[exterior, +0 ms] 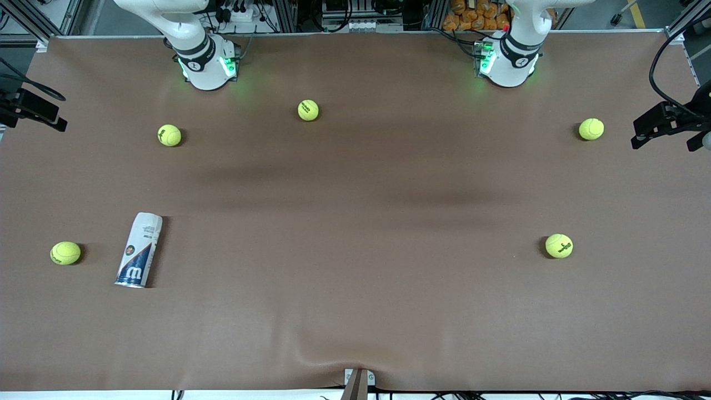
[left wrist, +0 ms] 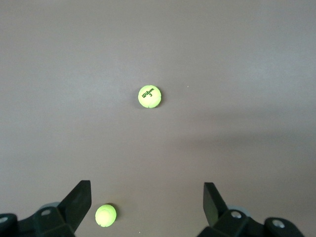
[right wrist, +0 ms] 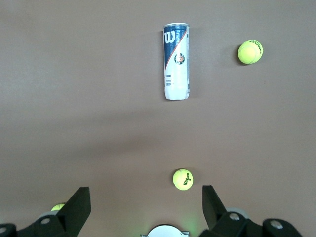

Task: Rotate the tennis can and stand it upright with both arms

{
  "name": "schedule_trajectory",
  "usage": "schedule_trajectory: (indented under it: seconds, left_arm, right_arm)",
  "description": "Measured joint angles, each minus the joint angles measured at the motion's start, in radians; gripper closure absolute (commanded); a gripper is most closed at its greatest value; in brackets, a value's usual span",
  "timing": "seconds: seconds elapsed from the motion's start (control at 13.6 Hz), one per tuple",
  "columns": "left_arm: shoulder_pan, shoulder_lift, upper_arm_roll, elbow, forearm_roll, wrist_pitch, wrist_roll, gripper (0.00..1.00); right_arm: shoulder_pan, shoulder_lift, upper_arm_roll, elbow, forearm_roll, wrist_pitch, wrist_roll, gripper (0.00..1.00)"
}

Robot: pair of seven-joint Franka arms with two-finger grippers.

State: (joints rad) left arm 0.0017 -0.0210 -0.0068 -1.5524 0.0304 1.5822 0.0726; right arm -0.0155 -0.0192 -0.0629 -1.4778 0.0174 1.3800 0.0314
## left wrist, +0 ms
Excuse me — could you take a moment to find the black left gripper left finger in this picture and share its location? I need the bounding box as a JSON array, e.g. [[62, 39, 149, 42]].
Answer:
[[0, 180, 92, 237]]

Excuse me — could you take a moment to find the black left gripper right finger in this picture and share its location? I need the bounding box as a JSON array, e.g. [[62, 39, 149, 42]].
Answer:
[[199, 182, 305, 237]]

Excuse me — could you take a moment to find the yellow tennis ball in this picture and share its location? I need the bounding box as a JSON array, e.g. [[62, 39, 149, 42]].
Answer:
[[95, 203, 117, 227], [137, 84, 162, 109]]

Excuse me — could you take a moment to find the brown table cover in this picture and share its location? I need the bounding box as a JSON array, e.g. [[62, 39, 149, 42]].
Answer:
[[0, 0, 316, 237]]

